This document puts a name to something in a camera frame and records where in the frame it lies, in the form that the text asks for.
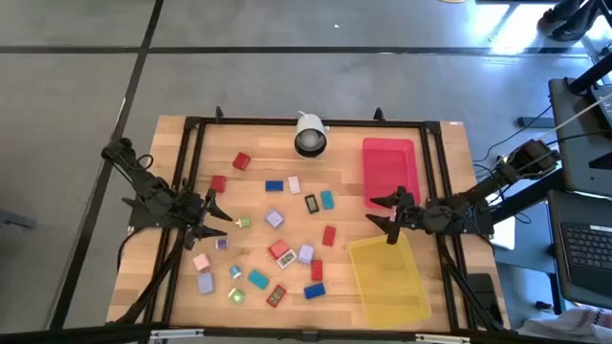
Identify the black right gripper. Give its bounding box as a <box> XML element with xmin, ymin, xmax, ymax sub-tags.
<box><xmin>365</xmin><ymin>186</ymin><xmax>431</xmax><ymax>246</ymax></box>

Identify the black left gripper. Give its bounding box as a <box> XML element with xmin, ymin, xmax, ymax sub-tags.
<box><xmin>177</xmin><ymin>188</ymin><xmax>234</xmax><ymax>251</ymax></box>

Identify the large lavender wall charger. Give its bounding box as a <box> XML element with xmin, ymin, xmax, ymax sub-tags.
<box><xmin>196</xmin><ymin>271</ymin><xmax>216</xmax><ymax>295</ymax></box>

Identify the white digital clock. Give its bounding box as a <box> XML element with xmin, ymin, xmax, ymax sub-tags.
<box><xmin>275</xmin><ymin>248</ymin><xmax>298</xmax><ymax>270</ymax></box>

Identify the red tray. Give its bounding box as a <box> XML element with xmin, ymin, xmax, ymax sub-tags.
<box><xmin>265</xmin><ymin>284</ymin><xmax>288</xmax><ymax>309</ymax></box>

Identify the pink plastic bin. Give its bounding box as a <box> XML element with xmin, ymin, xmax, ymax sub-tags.
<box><xmin>361</xmin><ymin>137</ymin><xmax>423</xmax><ymax>211</ymax></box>

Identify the yellow plastic bin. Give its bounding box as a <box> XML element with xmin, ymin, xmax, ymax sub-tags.
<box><xmin>347</xmin><ymin>231</ymin><xmax>433</xmax><ymax>331</ymax></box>

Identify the white paper sheet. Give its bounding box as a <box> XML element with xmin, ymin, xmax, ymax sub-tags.
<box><xmin>491</xmin><ymin>215</ymin><xmax>517</xmax><ymax>251</ymax></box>

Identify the black storage box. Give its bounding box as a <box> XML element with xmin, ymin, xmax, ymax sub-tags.
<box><xmin>465</xmin><ymin>271</ymin><xmax>504</xmax><ymax>327</ymax></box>

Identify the dark desk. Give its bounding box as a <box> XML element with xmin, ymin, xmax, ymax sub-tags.
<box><xmin>547</xmin><ymin>50</ymin><xmax>612</xmax><ymax>198</ymax></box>
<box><xmin>490</xmin><ymin>169</ymin><xmax>612</xmax><ymax>311</ymax></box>

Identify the black power strip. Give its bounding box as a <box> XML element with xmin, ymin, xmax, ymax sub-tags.
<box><xmin>515</xmin><ymin>116</ymin><xmax>557</xmax><ymax>129</ymax></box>

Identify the grey metal foot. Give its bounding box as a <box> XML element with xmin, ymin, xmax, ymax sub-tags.
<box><xmin>0</xmin><ymin>208</ymin><xmax>37</xmax><ymax>231</ymax></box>

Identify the black keyboard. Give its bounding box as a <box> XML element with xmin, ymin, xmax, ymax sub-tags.
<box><xmin>558</xmin><ymin>222</ymin><xmax>612</xmax><ymax>284</ymax></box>

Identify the pale cloth bundle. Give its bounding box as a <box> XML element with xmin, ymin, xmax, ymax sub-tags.
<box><xmin>517</xmin><ymin>307</ymin><xmax>612</xmax><ymax>344</ymax></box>

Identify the black desk device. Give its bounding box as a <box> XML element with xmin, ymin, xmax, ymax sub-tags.
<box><xmin>586</xmin><ymin>83</ymin><xmax>612</xmax><ymax>140</ymax></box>

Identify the person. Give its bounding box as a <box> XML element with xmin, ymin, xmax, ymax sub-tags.
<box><xmin>536</xmin><ymin>0</ymin><xmax>601</xmax><ymax>43</ymax></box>

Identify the black floor cable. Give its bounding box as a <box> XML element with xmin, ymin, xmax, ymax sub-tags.
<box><xmin>471</xmin><ymin>103</ymin><xmax>555</xmax><ymax>166</ymax></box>

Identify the white cable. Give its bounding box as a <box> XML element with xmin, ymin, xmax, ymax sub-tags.
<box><xmin>549</xmin><ymin>92</ymin><xmax>612</xmax><ymax>140</ymax></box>

